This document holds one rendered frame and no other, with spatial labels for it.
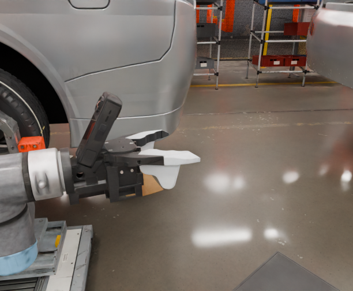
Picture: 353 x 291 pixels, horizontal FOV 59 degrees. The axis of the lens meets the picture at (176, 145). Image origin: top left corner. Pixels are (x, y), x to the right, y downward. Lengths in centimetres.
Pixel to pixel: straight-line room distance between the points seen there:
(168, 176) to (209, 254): 161
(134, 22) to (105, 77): 28
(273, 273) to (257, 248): 61
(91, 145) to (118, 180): 7
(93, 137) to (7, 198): 14
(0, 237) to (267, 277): 121
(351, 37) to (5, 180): 253
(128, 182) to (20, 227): 17
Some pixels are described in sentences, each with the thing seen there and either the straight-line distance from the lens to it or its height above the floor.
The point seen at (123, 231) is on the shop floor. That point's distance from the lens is 224.
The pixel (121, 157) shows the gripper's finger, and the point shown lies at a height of 124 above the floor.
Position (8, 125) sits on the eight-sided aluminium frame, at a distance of 145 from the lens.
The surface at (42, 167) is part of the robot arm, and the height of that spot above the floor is 124.
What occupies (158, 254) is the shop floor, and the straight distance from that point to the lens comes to 206.
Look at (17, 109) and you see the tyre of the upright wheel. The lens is 151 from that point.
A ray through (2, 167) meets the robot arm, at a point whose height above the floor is 125.
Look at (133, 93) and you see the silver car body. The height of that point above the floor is 102.
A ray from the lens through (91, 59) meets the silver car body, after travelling 152.
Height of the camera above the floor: 147
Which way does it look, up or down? 26 degrees down
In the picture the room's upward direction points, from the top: straight up
